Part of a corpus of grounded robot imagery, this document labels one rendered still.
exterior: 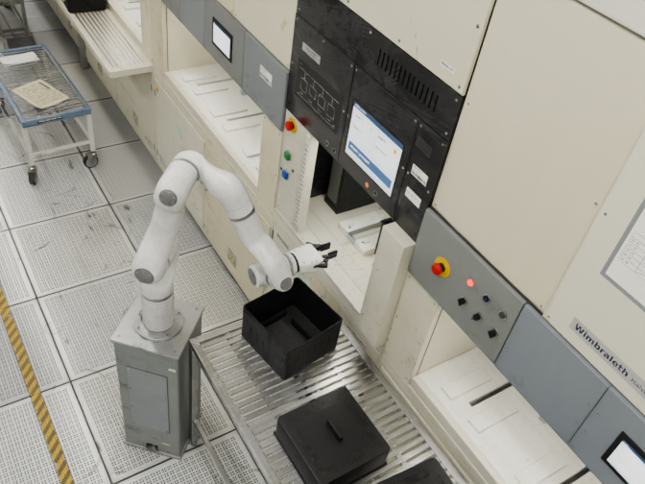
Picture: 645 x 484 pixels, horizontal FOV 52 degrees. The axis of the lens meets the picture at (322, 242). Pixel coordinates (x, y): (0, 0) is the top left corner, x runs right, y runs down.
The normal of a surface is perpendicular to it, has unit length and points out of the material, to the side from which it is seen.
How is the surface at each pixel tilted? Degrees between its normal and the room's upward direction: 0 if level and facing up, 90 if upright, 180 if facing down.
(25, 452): 0
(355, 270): 0
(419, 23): 92
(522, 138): 90
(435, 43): 92
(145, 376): 90
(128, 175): 0
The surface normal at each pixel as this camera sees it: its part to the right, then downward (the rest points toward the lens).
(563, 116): -0.84, 0.28
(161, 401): -0.22, 0.64
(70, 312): 0.13, -0.73
